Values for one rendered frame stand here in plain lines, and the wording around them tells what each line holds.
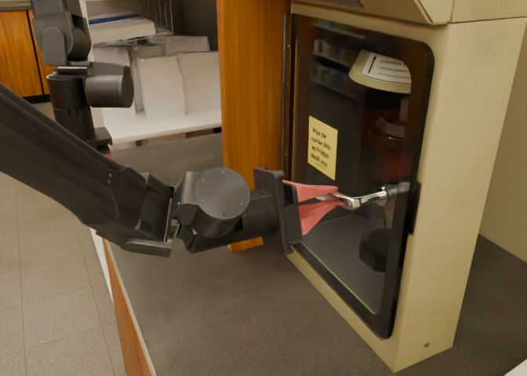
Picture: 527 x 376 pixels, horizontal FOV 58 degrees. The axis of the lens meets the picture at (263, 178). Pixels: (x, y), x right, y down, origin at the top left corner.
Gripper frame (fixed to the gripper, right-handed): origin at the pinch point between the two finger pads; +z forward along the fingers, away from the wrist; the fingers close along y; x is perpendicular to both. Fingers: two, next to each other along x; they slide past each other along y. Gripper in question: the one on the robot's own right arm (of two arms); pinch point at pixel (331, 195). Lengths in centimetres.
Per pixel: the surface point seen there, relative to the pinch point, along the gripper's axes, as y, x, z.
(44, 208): -39, 274, -45
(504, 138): 0, 14, 48
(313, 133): 7.3, 9.9, 3.9
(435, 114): 9.7, -13.6, 5.7
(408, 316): -16.9, -5.5, 6.5
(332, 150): 5.1, 5.1, 4.0
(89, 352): -79, 144, -34
